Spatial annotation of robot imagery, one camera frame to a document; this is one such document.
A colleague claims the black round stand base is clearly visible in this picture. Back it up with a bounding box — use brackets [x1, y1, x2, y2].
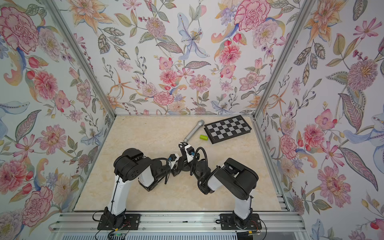
[178, 160, 191, 172]

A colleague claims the black stand pole with clip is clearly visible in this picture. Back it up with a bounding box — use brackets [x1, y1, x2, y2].
[179, 142, 188, 164]

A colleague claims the silver microphone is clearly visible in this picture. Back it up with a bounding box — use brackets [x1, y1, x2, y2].
[183, 120, 205, 143]

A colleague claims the green cylinder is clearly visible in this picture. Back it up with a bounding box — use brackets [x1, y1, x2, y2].
[200, 135, 209, 141]

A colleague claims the black checkered chess box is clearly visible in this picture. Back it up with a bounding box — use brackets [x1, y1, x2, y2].
[204, 115, 252, 144]

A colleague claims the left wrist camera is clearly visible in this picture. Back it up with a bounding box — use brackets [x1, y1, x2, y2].
[168, 154, 180, 169]

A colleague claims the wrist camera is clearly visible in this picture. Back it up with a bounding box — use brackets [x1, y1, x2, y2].
[168, 154, 180, 169]
[184, 144, 195, 163]

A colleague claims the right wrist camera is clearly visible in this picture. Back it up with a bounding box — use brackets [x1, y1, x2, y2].
[184, 144, 195, 163]

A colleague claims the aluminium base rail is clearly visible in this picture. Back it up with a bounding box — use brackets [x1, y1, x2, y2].
[49, 212, 309, 240]

